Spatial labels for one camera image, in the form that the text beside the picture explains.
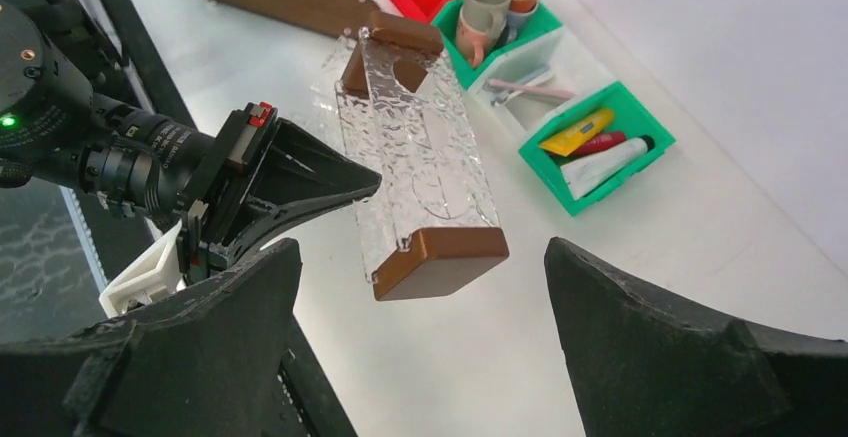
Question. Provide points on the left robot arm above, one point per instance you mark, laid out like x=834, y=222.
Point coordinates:
x=59, y=123

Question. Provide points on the pink toothbrush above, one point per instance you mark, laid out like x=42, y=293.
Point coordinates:
x=531, y=89

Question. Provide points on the white toothpaste tube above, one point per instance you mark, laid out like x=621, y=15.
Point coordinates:
x=585, y=174

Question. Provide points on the clear holder with wooden ends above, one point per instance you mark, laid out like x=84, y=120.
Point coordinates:
x=432, y=227

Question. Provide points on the white translucent bin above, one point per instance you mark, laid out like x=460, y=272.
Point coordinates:
x=576, y=70

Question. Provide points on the green bin with toothpaste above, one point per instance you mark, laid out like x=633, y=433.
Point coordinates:
x=631, y=117

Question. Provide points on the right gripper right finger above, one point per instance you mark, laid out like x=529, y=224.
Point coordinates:
x=645, y=361

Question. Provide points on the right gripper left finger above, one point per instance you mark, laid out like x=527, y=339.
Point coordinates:
x=202, y=362

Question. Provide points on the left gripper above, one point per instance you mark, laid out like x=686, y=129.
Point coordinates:
x=300, y=179

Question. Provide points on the yellow toothpaste tube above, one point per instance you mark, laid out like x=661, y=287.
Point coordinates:
x=566, y=142

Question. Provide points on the grey ceramic mug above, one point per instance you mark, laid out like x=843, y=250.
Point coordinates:
x=486, y=16

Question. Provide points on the green bin with cups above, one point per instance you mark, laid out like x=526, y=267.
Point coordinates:
x=541, y=23

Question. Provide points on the red toothpaste tube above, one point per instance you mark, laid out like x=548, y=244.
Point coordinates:
x=601, y=142

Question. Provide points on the black front rail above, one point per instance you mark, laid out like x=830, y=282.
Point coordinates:
x=300, y=400

